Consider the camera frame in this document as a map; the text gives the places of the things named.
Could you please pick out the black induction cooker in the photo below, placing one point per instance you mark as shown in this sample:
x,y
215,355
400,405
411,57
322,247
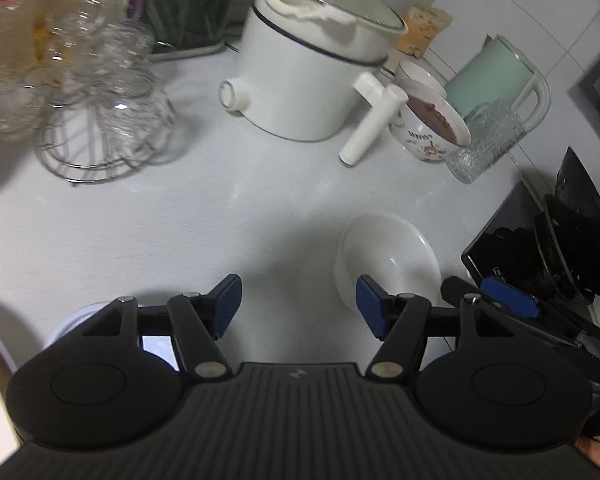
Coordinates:
x,y
505,240

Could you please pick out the person's right hand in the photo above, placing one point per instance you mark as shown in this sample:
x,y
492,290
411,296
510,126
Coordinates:
x,y
599,450

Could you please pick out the green electric kettle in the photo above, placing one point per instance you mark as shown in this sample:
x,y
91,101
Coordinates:
x,y
490,70

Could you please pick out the textured glass pitcher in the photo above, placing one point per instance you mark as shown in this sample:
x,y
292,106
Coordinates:
x,y
80,10

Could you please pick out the plain white bowl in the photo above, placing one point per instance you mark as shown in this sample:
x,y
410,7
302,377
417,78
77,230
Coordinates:
x,y
390,255

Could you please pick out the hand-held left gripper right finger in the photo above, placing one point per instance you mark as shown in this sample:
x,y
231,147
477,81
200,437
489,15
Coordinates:
x,y
370,305

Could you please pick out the yellow food packet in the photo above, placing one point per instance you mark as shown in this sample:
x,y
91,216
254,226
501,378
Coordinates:
x,y
425,25

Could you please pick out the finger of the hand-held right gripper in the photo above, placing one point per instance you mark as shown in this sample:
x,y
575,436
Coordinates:
x,y
451,289
510,298

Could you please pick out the white electric cooking pot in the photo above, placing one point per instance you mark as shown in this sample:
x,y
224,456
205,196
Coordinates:
x,y
290,85

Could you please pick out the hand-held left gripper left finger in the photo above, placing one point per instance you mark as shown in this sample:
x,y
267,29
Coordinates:
x,y
227,305

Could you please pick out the upturned textured glass cup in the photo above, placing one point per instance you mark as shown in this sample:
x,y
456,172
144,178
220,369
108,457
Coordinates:
x,y
125,105

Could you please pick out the gold rim white cup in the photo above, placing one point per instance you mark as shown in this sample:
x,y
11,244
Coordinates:
x,y
415,72

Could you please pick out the green chopstick holder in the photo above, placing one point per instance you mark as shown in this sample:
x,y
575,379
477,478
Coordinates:
x,y
180,15

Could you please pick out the black wok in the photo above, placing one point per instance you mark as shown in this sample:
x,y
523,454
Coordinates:
x,y
580,210

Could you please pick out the textured glass mug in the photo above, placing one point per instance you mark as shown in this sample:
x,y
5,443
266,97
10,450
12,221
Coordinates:
x,y
480,155

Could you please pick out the flower pattern ceramic cup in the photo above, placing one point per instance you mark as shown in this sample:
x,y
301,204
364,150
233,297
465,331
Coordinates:
x,y
420,145

